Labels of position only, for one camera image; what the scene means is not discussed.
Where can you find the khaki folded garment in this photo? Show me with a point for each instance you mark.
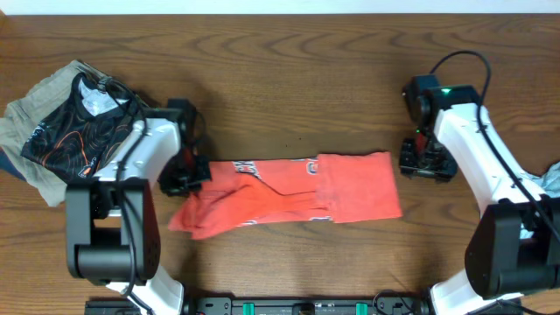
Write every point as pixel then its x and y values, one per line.
pixel 22 116

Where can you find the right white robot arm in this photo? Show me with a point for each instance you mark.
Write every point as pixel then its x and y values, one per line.
pixel 514 250

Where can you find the light blue t-shirt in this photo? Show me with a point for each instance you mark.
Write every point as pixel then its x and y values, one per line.
pixel 547 184

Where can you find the black orange patterned shirt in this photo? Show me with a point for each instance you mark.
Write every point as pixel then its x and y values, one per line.
pixel 80 135

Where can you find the navy folded garment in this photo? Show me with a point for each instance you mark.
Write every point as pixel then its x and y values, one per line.
pixel 7 165

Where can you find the red t-shirt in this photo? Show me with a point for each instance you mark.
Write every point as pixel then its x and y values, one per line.
pixel 329 187

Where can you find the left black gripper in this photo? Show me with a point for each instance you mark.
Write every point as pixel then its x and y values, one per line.
pixel 175 184

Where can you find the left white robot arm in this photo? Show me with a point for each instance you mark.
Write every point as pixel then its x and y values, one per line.
pixel 112 236

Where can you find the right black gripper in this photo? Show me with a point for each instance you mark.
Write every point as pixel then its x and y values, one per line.
pixel 409 166

